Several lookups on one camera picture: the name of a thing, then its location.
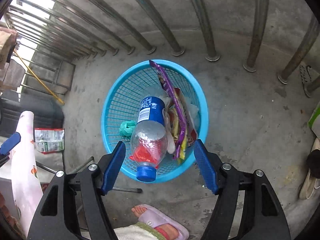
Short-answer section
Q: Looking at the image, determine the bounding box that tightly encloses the hanging brown cloth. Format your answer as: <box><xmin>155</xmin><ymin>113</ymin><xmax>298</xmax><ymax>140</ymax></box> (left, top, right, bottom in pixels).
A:
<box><xmin>0</xmin><ymin>27</ymin><xmax>18</xmax><ymax>69</ymax></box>

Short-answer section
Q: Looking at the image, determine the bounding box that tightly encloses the white green fluffy rug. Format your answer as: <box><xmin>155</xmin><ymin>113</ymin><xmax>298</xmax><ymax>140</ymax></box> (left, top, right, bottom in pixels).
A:
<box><xmin>114</xmin><ymin>222</ymin><xmax>165</xmax><ymax>240</ymax></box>

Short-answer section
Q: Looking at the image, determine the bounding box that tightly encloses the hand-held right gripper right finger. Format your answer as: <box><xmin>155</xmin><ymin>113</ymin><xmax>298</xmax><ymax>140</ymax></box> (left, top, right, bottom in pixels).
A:
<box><xmin>193</xmin><ymin>139</ymin><xmax>292</xmax><ymax>240</ymax></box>

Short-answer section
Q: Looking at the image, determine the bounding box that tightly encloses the green white box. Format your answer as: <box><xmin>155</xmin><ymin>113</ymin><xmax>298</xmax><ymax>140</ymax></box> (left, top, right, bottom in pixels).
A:
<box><xmin>307</xmin><ymin>102</ymin><xmax>320</xmax><ymax>130</ymax></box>

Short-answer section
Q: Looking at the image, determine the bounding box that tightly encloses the green white packet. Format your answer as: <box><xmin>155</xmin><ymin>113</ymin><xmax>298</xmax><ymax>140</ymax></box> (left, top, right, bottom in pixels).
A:
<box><xmin>34</xmin><ymin>128</ymin><xmax>65</xmax><ymax>154</ymax></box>

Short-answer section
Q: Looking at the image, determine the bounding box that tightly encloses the beige flat shoe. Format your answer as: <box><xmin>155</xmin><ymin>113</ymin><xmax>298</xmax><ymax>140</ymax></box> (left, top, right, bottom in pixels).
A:
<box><xmin>299</xmin><ymin>169</ymin><xmax>320</xmax><ymax>200</ymax></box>

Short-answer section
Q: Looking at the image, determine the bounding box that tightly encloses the person's foot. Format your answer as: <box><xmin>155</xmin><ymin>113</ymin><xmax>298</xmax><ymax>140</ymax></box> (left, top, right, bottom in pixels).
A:
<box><xmin>132</xmin><ymin>205</ymin><xmax>180</xmax><ymax>239</ymax></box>

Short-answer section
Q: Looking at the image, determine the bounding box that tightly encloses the black leather chair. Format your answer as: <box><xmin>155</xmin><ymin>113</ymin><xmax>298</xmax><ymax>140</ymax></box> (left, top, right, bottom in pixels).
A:
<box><xmin>0</xmin><ymin>96</ymin><xmax>64</xmax><ymax>137</ymax></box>

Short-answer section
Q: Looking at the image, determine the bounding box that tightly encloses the blue plastic basket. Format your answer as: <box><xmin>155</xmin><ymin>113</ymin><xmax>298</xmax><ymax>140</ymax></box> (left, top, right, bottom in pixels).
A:
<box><xmin>101</xmin><ymin>59</ymin><xmax>209</xmax><ymax>183</ymax></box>

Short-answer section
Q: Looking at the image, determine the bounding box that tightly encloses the pink printed tablecloth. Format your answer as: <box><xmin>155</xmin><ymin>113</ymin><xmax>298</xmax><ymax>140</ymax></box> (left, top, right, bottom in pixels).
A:
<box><xmin>11</xmin><ymin>111</ymin><xmax>44</xmax><ymax>238</ymax></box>

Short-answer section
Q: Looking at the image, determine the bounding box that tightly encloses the purple yellow snack bag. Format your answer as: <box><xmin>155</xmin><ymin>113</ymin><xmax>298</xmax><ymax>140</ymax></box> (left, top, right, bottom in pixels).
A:
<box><xmin>149</xmin><ymin>60</ymin><xmax>188</xmax><ymax>165</ymax></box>

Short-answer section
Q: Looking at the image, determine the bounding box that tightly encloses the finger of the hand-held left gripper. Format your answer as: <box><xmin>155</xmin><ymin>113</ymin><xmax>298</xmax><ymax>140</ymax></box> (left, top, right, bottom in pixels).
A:
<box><xmin>0</xmin><ymin>132</ymin><xmax>22</xmax><ymax>167</ymax></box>

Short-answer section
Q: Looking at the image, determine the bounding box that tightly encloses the red plastic bag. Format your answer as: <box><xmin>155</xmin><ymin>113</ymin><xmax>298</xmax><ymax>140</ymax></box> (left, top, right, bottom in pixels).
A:
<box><xmin>129</xmin><ymin>145</ymin><xmax>160</xmax><ymax>169</ymax></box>

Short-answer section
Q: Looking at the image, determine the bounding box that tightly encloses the white patterned slipper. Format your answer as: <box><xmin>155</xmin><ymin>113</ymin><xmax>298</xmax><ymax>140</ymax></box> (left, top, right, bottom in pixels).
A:
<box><xmin>299</xmin><ymin>64</ymin><xmax>314</xmax><ymax>98</ymax></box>

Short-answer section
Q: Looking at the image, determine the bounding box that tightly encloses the teal plastic bag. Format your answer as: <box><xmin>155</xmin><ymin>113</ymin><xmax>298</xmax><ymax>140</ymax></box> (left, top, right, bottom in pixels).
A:
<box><xmin>119</xmin><ymin>120</ymin><xmax>137</xmax><ymax>138</ymax></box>

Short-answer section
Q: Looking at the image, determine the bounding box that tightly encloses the red white snack bag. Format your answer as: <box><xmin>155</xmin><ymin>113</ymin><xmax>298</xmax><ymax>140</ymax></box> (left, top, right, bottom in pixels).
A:
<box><xmin>172</xmin><ymin>87</ymin><xmax>200</xmax><ymax>155</ymax></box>

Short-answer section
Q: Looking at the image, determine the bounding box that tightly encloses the clear plastic bottle blue label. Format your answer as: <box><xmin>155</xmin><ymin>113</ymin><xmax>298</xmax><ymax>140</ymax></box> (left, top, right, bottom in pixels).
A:
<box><xmin>130</xmin><ymin>95</ymin><xmax>168</xmax><ymax>182</ymax></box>

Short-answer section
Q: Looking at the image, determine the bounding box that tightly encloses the pink slipper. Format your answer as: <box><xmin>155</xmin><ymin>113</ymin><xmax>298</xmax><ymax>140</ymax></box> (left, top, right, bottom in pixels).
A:
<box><xmin>131</xmin><ymin>204</ymin><xmax>190</xmax><ymax>240</ymax></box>

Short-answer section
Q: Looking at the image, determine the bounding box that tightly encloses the yellow broomstick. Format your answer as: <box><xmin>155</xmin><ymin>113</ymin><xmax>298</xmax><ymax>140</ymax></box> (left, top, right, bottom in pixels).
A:
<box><xmin>14</xmin><ymin>49</ymin><xmax>65</xmax><ymax>105</ymax></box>

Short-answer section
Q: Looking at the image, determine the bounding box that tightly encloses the hanging grey cloth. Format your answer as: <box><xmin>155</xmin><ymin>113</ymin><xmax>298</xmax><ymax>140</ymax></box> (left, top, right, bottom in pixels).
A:
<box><xmin>0</xmin><ymin>60</ymin><xmax>25</xmax><ymax>90</ymax></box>

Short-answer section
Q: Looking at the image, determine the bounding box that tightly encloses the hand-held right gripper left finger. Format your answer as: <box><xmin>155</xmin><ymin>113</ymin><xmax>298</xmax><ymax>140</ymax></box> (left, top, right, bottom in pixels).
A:
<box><xmin>27</xmin><ymin>141</ymin><xmax>127</xmax><ymax>240</ymax></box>

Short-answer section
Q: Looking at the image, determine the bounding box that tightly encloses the metal railing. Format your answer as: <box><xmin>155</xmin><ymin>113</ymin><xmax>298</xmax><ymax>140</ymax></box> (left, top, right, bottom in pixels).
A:
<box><xmin>0</xmin><ymin>0</ymin><xmax>320</xmax><ymax>98</ymax></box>

